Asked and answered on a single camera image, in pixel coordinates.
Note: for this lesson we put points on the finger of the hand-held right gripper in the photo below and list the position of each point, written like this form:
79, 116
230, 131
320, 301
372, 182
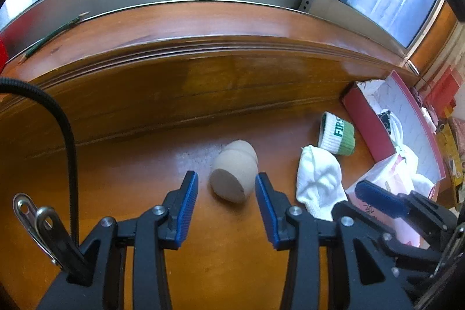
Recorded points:
407, 252
381, 197

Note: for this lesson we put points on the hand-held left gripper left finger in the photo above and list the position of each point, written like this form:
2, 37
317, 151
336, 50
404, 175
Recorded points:
187, 208

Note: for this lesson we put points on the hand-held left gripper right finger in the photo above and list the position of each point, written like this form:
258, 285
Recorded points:
267, 212

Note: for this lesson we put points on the white sock with red trim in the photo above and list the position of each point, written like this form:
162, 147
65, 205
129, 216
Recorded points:
410, 159

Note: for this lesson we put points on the beige egg-shaped makeup sponge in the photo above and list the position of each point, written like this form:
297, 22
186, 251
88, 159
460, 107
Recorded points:
234, 175

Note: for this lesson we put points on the pink cardboard box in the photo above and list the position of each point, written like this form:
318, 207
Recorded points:
367, 121

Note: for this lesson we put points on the pink tissue pack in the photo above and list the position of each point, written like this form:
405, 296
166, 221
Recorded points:
381, 179

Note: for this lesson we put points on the plain white sock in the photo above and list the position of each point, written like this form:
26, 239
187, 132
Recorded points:
319, 179

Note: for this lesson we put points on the green and white rolled sock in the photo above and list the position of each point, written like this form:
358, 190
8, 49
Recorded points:
336, 135

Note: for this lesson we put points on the large yellow box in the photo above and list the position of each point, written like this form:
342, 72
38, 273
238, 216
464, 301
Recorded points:
452, 150

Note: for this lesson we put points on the black patterned fabric item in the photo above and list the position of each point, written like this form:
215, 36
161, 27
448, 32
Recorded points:
384, 118

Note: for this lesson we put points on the red box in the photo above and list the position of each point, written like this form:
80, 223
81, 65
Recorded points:
447, 88

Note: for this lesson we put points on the metal clip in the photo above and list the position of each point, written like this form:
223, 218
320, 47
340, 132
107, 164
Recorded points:
32, 219

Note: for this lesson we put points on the green stick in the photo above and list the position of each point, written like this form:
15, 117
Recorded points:
54, 35

